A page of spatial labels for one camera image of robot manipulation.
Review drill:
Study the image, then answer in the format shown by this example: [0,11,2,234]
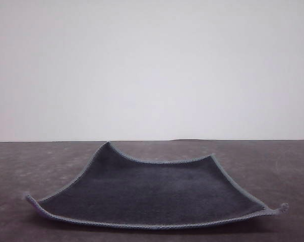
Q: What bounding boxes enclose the purple towel with grey hem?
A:
[23,141,290,231]

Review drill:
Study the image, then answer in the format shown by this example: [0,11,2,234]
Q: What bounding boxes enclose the grey table cloth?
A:
[0,138,304,242]

